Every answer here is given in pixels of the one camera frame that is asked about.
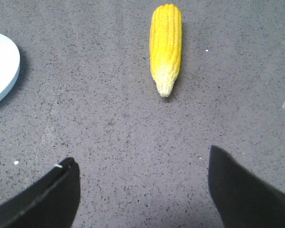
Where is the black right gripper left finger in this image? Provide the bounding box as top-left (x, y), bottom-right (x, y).
top-left (0, 157), bottom-right (80, 228)

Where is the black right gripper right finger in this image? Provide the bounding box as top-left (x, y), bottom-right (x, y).
top-left (208, 145), bottom-right (285, 228)

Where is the light blue round plate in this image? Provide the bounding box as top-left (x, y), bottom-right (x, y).
top-left (0, 34), bottom-right (20, 101)

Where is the yellow corn cob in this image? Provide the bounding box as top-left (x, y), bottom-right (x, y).
top-left (149, 4), bottom-right (182, 98)

